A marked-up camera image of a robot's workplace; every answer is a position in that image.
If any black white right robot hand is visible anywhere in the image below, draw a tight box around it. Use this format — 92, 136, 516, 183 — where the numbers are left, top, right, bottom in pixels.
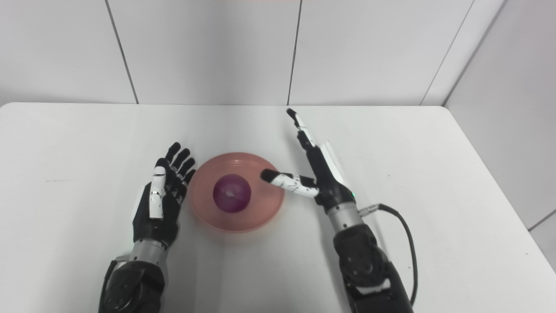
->
260, 108, 357, 212

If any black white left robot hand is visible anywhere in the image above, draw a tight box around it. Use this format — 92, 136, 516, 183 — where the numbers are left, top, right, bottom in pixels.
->
132, 142, 197, 251

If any pink round plate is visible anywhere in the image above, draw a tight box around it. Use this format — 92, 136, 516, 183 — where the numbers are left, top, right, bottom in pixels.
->
188, 152, 286, 233

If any purple red onion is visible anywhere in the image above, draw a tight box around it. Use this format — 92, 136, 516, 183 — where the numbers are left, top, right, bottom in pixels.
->
212, 174, 253, 214

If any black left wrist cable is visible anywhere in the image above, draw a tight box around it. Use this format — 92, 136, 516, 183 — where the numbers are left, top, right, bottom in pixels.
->
98, 256, 132, 313

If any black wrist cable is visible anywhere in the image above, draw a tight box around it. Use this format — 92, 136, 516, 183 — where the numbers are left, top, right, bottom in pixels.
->
98, 256, 132, 313
358, 203, 419, 306

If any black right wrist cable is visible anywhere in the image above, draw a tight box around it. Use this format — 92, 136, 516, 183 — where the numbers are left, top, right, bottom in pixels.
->
358, 203, 419, 306

